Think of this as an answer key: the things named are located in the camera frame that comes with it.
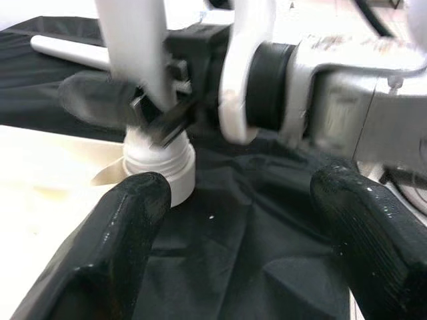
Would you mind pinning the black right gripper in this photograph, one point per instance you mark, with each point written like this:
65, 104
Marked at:
203, 66

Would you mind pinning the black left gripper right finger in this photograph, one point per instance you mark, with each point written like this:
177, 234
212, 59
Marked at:
377, 246

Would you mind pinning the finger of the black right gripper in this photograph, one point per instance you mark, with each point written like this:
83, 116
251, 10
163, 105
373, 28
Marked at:
93, 96

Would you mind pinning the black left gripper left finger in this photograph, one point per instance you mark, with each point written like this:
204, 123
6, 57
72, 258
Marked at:
100, 253

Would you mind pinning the white plastic table leg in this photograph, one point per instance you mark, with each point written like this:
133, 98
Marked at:
66, 50
136, 50

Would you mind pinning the white plastic table top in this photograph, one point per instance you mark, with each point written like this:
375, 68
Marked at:
40, 173

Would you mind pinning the black tablecloth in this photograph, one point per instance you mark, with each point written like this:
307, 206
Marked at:
233, 240

